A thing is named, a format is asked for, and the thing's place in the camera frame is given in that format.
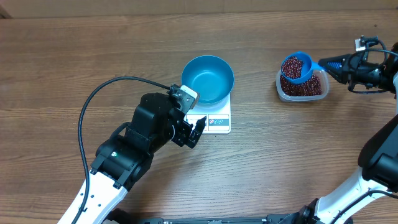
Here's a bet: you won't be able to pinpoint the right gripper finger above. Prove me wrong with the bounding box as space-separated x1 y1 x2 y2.
326 70 348 84
318 54 351 70

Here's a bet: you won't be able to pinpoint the blue plastic scoop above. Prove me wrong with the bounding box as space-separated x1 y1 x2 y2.
280 52 324 85

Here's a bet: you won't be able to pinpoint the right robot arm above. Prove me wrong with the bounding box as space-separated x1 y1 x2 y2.
292 37 397 223

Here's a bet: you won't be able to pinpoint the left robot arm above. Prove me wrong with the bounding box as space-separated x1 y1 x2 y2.
59 90 206 223

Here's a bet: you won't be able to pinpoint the white kitchen scale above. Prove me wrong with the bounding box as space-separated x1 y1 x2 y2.
185 95 231 134

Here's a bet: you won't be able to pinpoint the teal metal bowl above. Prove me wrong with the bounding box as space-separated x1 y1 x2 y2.
181 55 235 105

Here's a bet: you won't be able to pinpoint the clear plastic container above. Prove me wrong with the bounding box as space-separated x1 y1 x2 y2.
276 70 329 102

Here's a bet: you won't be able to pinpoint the red beans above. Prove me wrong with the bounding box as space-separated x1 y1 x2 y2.
280 75 322 96

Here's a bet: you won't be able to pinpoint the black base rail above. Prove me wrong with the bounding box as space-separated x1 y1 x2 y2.
105 208 354 224

